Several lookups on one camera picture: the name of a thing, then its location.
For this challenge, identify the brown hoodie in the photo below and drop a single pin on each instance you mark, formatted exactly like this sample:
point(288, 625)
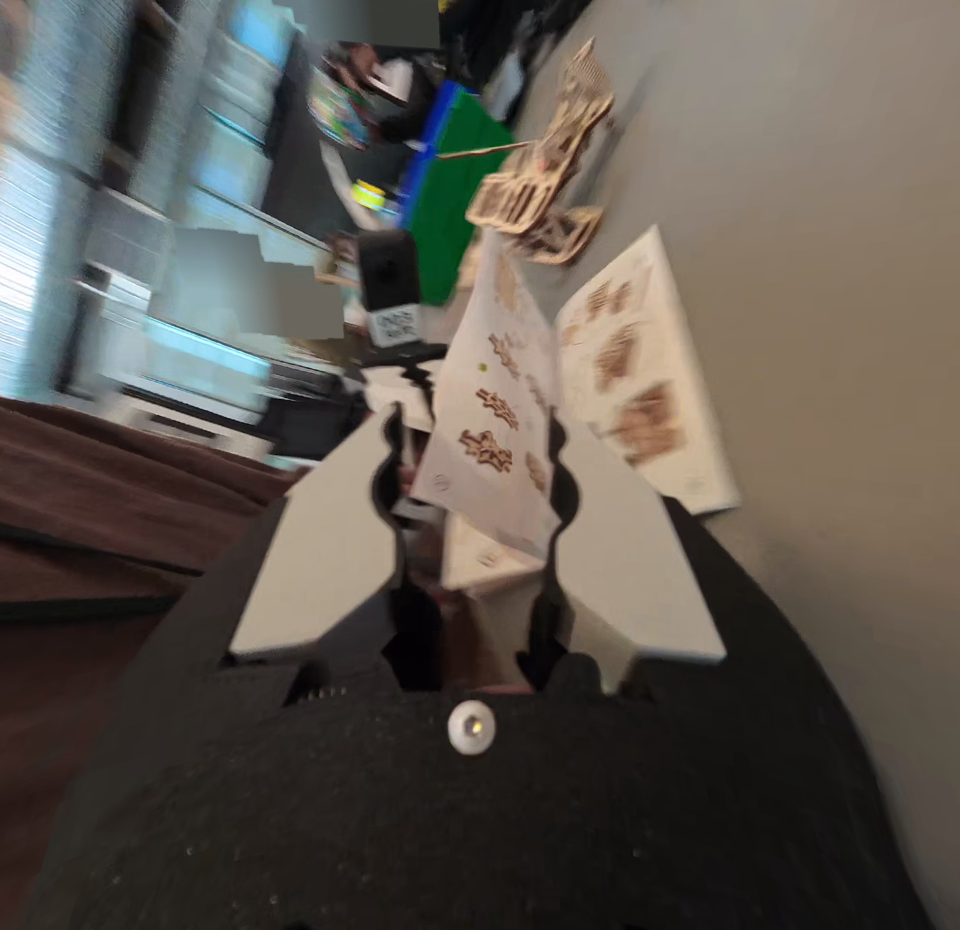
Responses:
point(75, 495)

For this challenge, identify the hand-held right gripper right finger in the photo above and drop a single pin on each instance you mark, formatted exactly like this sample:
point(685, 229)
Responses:
point(637, 570)

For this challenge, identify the wooden model kit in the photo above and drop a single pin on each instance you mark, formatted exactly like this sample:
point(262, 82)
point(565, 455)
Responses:
point(555, 164)

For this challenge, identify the paper instruction booklet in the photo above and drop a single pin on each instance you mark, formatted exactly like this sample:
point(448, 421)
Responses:
point(660, 330)

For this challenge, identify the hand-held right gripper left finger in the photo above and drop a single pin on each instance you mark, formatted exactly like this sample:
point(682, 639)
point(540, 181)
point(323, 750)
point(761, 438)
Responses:
point(322, 555)

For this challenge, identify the green plastic bin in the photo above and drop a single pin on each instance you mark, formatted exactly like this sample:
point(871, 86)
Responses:
point(450, 217)

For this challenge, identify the yellow tape roll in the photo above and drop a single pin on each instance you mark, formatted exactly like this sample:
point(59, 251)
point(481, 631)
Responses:
point(371, 194)

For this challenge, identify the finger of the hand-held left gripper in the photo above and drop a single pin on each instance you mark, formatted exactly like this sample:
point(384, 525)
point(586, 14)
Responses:
point(394, 390)

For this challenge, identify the blue plastic bin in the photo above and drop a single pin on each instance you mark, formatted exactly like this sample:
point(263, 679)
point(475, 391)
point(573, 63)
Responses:
point(439, 112)

